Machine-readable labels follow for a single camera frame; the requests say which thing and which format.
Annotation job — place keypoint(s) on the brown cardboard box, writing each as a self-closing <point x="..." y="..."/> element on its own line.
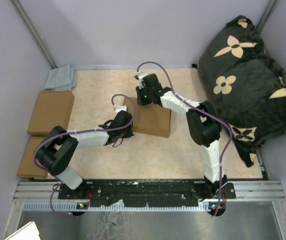
<point x="152" y="120"/>

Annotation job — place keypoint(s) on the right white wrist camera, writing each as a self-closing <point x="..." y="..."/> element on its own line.
<point x="139" y="76"/>

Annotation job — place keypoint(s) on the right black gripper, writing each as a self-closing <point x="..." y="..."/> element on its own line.
<point x="139" y="92"/>

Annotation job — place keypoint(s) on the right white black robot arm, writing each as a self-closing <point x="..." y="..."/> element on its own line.
<point x="203" y="127"/>

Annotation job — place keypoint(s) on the folded brown box lower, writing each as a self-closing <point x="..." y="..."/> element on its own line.
<point x="27" y="167"/>

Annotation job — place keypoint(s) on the grey cloth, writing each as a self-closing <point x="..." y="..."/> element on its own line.
<point x="61" y="79"/>

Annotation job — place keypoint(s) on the folded brown box upper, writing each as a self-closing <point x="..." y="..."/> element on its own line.
<point x="52" y="109"/>

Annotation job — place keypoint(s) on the white paper sheet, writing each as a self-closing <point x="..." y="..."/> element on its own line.
<point x="28" y="232"/>

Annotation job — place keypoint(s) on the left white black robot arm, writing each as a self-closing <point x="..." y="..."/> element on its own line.
<point x="57" y="149"/>

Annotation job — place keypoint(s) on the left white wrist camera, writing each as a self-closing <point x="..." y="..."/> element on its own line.
<point x="119" y="108"/>

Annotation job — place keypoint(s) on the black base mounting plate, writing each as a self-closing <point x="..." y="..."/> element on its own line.
<point x="153" y="194"/>

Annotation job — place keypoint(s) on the folded brown box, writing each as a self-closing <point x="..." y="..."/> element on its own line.
<point x="52" y="109"/>
<point x="27" y="167"/>

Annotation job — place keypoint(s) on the black floral pillow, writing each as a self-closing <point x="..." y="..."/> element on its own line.
<point x="246" y="86"/>

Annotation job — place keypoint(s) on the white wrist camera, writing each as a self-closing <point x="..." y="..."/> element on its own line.
<point x="139" y="76"/>
<point x="119" y="108"/>

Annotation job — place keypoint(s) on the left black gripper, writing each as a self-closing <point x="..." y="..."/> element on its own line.
<point x="128" y="134"/>

